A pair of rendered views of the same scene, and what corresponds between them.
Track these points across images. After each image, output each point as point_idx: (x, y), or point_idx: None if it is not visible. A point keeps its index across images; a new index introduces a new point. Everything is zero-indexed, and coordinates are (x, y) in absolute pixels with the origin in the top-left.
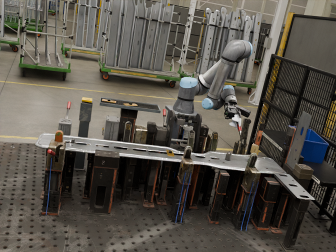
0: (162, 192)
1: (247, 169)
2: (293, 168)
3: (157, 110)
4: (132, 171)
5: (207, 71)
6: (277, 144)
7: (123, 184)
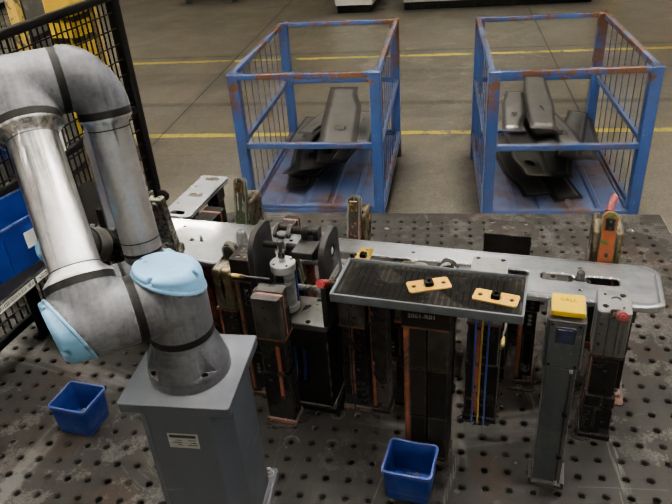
0: None
1: (253, 202)
2: None
3: (357, 259)
4: None
5: (84, 230)
6: (28, 282)
7: None
